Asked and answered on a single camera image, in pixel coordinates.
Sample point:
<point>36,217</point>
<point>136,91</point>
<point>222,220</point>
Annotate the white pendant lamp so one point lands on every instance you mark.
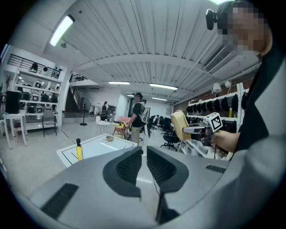
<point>216,87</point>

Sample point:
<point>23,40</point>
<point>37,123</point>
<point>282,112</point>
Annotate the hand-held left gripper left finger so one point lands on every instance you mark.
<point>120,176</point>

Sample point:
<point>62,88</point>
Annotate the white desk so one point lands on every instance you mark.
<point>13,117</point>

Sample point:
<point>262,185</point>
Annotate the black monitor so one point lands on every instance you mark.
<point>13,101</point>

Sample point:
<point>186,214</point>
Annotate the round white side table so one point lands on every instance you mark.
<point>102,123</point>

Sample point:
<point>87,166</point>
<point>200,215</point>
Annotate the brown bowl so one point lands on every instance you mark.
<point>109,138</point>

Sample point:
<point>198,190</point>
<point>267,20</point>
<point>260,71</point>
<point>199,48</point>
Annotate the wooden stool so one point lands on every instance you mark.
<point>118,129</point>

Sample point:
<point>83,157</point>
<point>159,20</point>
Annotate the black head camera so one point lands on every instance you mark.
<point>211,20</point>

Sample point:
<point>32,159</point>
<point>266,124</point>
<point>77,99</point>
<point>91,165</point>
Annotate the black pedestal fan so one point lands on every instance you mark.
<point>86,105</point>

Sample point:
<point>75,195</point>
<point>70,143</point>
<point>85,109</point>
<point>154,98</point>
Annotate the yellow plastic bowl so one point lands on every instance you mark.
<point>178,123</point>

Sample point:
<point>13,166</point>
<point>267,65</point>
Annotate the long ceiling light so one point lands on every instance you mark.
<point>61,30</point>
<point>163,86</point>
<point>119,83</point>

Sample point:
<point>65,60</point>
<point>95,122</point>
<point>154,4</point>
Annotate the person's right forearm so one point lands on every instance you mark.
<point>232,142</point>

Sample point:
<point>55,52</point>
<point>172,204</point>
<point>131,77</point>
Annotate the white shelf unit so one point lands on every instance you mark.
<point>40,89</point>

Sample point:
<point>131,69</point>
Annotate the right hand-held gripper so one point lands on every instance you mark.
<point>214,121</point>

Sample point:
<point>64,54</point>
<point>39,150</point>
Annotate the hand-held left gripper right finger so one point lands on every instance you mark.
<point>167,174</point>

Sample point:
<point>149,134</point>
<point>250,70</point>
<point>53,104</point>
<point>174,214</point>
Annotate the grey chair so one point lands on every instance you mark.
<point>48,117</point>

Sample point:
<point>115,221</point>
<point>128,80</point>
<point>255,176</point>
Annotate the person's head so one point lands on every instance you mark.
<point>245,26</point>

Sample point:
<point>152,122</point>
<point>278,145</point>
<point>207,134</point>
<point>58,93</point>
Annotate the yellow bottle with black cap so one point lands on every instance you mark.
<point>79,152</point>

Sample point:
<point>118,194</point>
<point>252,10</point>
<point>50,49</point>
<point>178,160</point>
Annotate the row of black office chairs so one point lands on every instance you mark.
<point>168,134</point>

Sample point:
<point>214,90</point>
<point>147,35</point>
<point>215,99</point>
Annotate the person's black shirt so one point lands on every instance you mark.
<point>254,111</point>

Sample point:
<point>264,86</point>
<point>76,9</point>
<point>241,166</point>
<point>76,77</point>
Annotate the person's right hand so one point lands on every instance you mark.
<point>220,138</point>

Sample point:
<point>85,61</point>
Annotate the ceiling air conditioner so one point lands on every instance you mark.
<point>230,62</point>

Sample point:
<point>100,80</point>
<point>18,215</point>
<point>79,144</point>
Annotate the white wall shelf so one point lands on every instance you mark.
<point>214,105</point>

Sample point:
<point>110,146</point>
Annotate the pink cushioned chair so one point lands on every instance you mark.
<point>124,119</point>

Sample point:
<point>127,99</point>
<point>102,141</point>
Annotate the staircase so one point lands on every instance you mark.
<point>73,100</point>

